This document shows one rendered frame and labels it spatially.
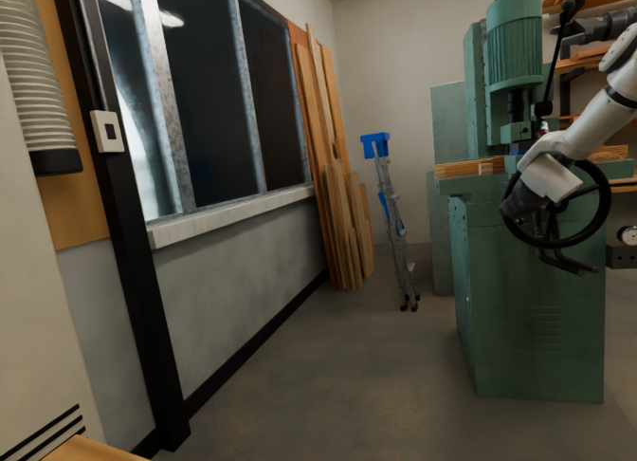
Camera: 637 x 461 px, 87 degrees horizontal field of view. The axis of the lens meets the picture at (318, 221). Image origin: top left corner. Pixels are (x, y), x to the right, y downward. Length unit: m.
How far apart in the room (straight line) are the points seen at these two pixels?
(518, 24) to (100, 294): 1.71
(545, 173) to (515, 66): 0.67
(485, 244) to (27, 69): 1.47
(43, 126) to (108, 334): 0.70
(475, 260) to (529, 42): 0.79
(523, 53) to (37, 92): 1.48
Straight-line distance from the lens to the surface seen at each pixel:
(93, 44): 1.39
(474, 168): 1.50
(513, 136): 1.49
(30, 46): 1.18
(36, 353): 0.97
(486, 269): 1.42
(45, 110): 1.13
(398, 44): 3.99
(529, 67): 1.49
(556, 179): 0.89
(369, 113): 3.93
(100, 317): 1.39
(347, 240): 2.64
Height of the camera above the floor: 1.01
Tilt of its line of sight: 10 degrees down
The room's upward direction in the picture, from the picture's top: 7 degrees counter-clockwise
